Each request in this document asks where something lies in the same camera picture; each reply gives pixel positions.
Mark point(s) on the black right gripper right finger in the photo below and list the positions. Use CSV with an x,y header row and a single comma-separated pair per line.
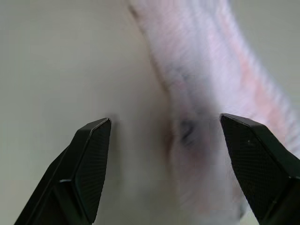
x,y
260,164

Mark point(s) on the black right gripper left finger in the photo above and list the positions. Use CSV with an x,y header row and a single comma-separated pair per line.
x,y
79,168

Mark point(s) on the white pink striped towel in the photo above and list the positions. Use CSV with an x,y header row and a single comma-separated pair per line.
x,y
201,89

